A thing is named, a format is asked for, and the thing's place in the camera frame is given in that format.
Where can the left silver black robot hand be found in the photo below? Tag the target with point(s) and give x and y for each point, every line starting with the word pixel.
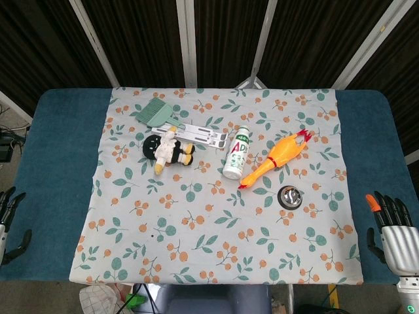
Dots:
pixel 4 216

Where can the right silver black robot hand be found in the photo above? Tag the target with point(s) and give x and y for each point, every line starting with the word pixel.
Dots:
pixel 396 241

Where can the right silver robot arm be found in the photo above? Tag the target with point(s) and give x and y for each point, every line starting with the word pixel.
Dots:
pixel 409 294

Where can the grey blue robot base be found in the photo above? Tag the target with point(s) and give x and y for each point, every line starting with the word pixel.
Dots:
pixel 209 299

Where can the round shiny metal cap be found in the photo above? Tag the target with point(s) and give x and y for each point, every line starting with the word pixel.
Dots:
pixel 290 197

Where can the blue table cover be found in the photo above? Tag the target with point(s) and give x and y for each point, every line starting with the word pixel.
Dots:
pixel 49 183

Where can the white plastic bag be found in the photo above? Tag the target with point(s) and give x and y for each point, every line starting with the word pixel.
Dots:
pixel 98 299

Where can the yellow rubber chicken toy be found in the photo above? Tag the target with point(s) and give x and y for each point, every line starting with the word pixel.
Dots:
pixel 275 158

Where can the green plastic object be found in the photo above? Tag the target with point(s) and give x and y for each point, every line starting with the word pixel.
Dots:
pixel 135 300

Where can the black haired plush doll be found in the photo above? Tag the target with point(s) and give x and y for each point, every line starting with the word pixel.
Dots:
pixel 170 148

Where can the white AD drink bottle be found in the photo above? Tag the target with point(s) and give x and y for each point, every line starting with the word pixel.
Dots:
pixel 237 153

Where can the green dustpan brush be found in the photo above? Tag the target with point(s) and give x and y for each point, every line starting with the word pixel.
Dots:
pixel 156 113

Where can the floral printed cloth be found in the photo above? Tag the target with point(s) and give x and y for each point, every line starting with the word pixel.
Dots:
pixel 216 209

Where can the silver folding laptop stand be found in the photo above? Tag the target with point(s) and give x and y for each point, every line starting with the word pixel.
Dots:
pixel 196 134

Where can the dark folding screen panels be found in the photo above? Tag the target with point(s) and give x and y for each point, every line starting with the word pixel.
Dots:
pixel 209 39

